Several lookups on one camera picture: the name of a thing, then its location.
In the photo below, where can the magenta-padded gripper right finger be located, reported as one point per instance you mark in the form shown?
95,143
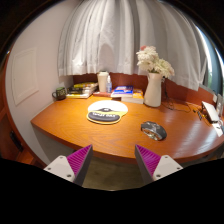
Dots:
160,165

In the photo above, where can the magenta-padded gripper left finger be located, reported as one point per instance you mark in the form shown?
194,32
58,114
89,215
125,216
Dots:
63,166

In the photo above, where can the grey and black computer mouse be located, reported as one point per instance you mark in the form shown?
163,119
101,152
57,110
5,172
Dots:
154,130

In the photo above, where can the white yellow black mouse pad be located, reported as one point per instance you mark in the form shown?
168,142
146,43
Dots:
107,111

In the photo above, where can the black pen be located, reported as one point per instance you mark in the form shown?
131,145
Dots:
199,114

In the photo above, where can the white paper sheet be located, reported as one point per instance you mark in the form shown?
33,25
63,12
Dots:
218,129

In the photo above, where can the orange and yellow book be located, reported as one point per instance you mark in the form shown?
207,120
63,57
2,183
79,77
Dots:
137,97

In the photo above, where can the thick yellow book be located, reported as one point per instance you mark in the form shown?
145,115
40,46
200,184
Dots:
77,96

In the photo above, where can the white flat device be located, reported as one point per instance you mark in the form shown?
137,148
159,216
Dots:
210,111

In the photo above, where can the cream ceramic vase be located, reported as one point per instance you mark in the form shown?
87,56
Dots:
153,91

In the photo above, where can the reddish brown book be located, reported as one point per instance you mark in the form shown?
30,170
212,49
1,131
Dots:
101,94

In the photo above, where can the blue book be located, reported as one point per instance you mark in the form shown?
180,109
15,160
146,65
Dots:
122,90

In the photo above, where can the yellow and black book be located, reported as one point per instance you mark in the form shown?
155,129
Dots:
86,84

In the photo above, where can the cream lidded travel cup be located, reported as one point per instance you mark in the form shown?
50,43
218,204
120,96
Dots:
102,82

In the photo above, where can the white flower bouquet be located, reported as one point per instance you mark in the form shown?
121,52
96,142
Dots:
151,61

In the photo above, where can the window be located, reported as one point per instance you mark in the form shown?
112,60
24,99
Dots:
213,66

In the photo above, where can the white curtain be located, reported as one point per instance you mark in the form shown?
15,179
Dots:
126,36

